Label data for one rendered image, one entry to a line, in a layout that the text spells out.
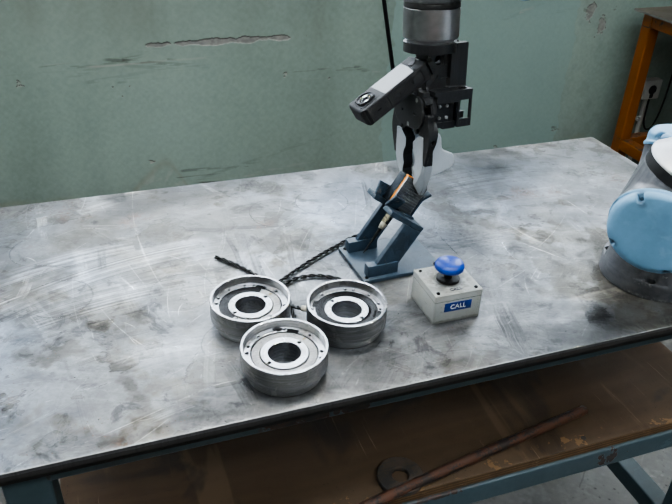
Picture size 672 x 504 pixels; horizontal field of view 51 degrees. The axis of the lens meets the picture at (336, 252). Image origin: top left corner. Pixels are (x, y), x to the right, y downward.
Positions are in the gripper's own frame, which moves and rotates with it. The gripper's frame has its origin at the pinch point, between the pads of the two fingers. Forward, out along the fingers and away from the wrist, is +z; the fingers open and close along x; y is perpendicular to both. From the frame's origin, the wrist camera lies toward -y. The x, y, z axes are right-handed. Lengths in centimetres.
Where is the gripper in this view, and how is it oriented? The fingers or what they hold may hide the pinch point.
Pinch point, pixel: (410, 183)
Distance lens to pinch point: 104.2
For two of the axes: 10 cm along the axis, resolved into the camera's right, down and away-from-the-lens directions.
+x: -4.5, -3.9, 8.0
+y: 9.0, -2.0, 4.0
